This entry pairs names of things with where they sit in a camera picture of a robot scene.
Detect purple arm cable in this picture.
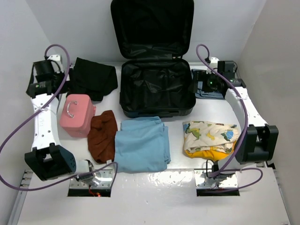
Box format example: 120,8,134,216
0,44,119,192
196,44,263,193

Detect black hard-shell suitcase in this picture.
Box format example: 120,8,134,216
111,0,196,118

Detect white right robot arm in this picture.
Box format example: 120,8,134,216
192,60,279,177

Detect brown terry towel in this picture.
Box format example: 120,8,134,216
87,110,118,164

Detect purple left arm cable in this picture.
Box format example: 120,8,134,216
0,44,119,192

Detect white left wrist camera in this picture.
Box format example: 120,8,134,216
47,54,62,62

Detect metal base plate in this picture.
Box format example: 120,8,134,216
194,169,238,189
69,170,113,189

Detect aluminium frame rail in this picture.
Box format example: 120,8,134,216
7,170,33,225

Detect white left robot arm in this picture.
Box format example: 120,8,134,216
24,55,91,181

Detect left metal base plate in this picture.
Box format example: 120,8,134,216
69,170,113,189

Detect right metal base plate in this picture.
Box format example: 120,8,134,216
194,169,238,189

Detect dinosaur print white cloth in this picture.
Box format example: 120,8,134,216
183,120,240,161

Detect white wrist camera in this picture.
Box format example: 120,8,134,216
209,57,219,69
47,54,62,62

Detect pink cosmetic case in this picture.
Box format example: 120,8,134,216
60,94,96,138

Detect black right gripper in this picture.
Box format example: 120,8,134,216
188,70,221,93

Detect light blue cloth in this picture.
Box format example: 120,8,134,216
114,116,171,173

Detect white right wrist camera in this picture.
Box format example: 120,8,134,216
209,57,219,69

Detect black garment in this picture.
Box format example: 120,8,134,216
68,57,118,101

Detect grey-blue cloth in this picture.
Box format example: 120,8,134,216
195,89,224,99

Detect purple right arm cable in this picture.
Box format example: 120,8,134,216
196,44,263,193

